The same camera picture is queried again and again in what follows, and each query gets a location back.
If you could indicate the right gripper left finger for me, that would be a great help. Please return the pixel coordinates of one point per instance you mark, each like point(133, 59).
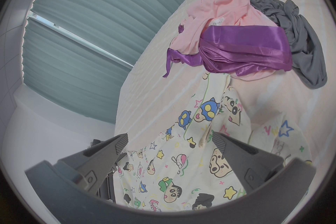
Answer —
point(91, 165)

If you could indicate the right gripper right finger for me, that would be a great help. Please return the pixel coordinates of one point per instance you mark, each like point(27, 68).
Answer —
point(249, 165)

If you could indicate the white printed pyjama top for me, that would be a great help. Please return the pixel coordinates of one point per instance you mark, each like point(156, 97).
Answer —
point(183, 160)

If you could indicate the black padded furniture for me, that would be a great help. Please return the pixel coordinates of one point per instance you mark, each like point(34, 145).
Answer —
point(110, 186)

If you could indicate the bed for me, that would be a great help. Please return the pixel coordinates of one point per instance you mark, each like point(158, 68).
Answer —
point(275, 102)

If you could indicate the purple satin garment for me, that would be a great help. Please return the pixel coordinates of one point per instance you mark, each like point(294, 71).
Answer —
point(244, 44)

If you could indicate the dark grey garment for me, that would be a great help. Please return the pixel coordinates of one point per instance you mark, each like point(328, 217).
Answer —
point(301, 41)

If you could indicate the pink garment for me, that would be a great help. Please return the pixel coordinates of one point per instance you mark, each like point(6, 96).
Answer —
point(217, 10)

